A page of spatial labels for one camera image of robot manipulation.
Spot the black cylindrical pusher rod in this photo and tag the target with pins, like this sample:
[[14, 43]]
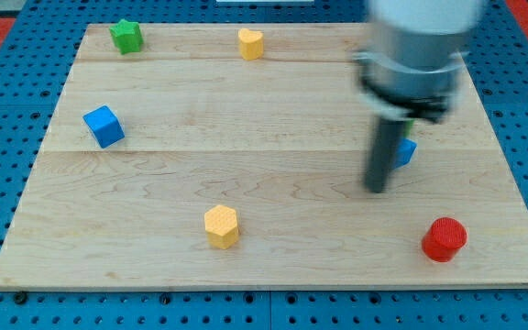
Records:
[[387, 136]]

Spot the blue triangle block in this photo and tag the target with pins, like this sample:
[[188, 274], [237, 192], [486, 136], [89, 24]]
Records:
[[404, 153]]

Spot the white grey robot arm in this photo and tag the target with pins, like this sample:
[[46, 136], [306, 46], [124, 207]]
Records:
[[408, 70]]

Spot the green block behind rod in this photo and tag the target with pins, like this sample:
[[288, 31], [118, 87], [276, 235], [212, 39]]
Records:
[[408, 128]]

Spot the red cylinder block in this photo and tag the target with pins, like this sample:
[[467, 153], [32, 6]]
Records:
[[445, 237]]

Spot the yellow heart block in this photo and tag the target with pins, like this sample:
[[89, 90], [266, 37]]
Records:
[[250, 44]]

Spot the yellow hexagon block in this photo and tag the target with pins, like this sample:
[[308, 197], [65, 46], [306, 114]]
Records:
[[221, 226]]

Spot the wooden board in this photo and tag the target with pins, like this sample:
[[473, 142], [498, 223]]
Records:
[[282, 140]]

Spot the green star block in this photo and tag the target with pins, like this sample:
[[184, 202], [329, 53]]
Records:
[[126, 36]]

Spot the blue cube block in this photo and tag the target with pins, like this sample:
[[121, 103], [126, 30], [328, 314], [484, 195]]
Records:
[[104, 126]]

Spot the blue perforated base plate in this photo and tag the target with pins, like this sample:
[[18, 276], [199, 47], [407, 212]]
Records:
[[35, 59]]

